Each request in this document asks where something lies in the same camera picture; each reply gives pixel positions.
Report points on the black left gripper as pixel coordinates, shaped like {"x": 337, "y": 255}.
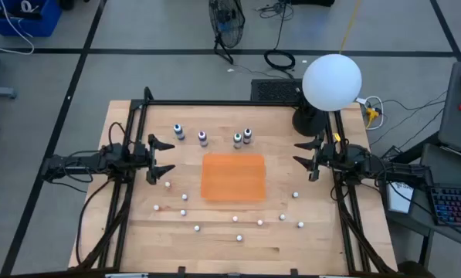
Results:
{"x": 151, "y": 158}

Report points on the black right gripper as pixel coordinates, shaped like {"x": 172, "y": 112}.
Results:
{"x": 324, "y": 156}

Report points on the large blue cap bottle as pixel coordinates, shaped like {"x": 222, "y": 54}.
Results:
{"x": 179, "y": 132}

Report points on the large black cap bottle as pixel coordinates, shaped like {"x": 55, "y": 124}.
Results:
{"x": 247, "y": 136}

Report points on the large green cap bottle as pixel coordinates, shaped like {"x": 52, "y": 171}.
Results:
{"x": 237, "y": 141}

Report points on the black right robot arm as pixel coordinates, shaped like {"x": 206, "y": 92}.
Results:
{"x": 388, "y": 170}

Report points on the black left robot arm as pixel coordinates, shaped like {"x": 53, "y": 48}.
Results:
{"x": 79, "y": 162}

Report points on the yellow tape tag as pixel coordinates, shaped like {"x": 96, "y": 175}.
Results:
{"x": 336, "y": 137}

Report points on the large purple cap bottle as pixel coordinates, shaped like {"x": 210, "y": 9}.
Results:
{"x": 202, "y": 139}

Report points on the black perforated case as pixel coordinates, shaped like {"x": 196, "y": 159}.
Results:
{"x": 272, "y": 90}

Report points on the orange translucent plastic tray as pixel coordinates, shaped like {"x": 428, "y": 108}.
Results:
{"x": 234, "y": 177}

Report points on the yellow extension plug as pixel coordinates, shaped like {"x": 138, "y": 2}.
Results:
{"x": 372, "y": 113}

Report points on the white globe table lamp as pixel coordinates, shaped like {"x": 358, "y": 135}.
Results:
{"x": 330, "y": 81}

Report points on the white printed paper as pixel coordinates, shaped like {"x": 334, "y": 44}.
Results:
{"x": 399, "y": 201}

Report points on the dark grey desk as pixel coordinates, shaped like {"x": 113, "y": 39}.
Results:
{"x": 450, "y": 166}

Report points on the black floor fan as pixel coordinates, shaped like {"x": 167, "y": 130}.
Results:
{"x": 226, "y": 23}

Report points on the grey side table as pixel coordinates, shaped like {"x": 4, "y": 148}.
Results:
{"x": 456, "y": 123}

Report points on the backlit computer keyboard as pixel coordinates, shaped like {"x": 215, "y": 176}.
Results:
{"x": 454, "y": 204}

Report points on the blue plastic bin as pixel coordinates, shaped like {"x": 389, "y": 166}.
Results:
{"x": 45, "y": 21}

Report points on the black aluminum table frame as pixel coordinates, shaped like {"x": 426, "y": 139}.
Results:
{"x": 214, "y": 103}

